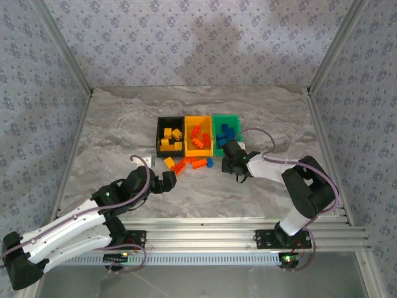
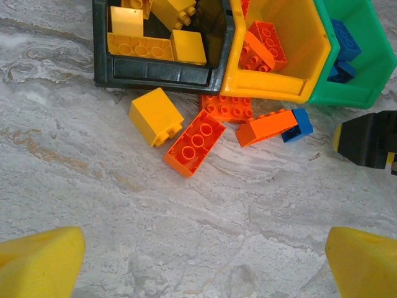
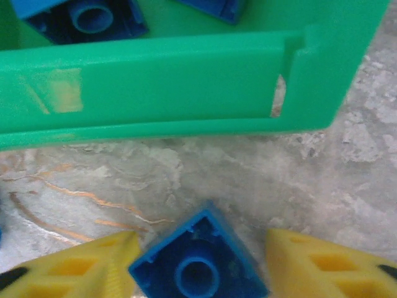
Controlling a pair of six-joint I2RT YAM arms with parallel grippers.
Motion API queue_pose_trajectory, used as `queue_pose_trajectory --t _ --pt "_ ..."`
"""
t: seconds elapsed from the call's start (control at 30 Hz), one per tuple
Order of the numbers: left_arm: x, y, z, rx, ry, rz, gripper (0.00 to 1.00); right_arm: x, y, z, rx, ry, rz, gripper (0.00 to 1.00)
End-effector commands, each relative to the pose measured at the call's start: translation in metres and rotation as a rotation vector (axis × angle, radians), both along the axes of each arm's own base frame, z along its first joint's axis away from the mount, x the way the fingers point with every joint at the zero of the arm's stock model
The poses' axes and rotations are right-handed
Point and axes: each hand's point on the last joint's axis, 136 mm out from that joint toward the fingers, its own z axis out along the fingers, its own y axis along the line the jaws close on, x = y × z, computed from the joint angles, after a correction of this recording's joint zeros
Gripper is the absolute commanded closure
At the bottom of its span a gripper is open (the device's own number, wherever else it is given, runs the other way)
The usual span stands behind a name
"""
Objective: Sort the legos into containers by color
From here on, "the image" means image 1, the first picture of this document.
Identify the black plastic bin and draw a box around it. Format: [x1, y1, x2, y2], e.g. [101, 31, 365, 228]
[156, 115, 187, 158]

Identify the yellow plastic bin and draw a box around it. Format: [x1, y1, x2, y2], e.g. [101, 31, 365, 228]
[184, 115, 215, 157]

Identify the green plastic bin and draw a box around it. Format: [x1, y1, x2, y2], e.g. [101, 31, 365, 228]
[212, 114, 241, 156]

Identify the black circuit board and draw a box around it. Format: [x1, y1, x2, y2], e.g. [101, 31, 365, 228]
[104, 251, 130, 265]
[278, 252, 301, 270]

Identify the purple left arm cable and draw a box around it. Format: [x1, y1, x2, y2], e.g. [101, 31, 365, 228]
[0, 154, 156, 268]

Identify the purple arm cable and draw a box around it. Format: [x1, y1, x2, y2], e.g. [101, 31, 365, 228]
[233, 128, 341, 224]
[0, 154, 156, 268]

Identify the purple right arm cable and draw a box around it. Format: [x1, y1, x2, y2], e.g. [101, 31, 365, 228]
[233, 128, 341, 224]

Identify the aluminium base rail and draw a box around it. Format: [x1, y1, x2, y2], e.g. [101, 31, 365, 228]
[117, 217, 372, 253]

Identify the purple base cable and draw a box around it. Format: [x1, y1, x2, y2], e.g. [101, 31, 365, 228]
[282, 228, 317, 273]
[107, 243, 148, 274]

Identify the aluminium side rail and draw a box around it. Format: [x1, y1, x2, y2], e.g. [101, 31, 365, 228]
[305, 86, 356, 226]
[48, 88, 96, 226]

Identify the grey slotted cable duct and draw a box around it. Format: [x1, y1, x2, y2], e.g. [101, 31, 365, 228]
[61, 253, 283, 267]

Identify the aluminium frame post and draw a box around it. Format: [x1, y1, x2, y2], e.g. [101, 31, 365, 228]
[29, 0, 95, 94]
[308, 0, 372, 93]

